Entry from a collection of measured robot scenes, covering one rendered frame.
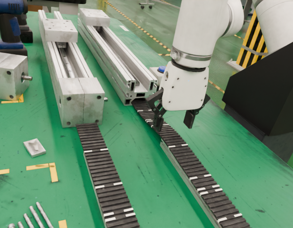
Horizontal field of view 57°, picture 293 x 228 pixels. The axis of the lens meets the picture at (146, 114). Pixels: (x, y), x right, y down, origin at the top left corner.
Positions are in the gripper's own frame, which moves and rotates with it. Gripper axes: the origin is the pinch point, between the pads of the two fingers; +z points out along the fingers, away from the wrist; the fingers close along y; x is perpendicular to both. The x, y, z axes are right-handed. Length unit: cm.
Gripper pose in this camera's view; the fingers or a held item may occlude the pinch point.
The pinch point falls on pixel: (173, 123)
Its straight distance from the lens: 65.1
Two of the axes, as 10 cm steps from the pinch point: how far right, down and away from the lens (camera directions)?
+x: -3.8, -5.2, 7.6
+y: 9.1, -0.7, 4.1
